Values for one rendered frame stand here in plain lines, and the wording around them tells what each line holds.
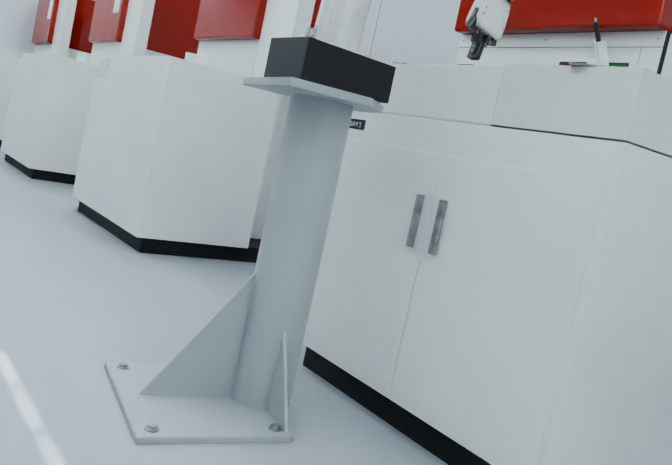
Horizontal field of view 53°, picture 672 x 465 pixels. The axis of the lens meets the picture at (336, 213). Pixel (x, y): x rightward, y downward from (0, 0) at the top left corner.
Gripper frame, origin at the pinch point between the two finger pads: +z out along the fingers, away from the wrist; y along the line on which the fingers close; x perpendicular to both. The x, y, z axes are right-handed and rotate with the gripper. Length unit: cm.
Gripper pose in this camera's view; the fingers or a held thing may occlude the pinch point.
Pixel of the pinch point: (475, 51)
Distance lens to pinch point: 182.7
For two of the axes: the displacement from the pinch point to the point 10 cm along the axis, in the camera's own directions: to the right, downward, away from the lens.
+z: -3.7, 9.3, -0.5
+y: -7.3, -3.2, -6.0
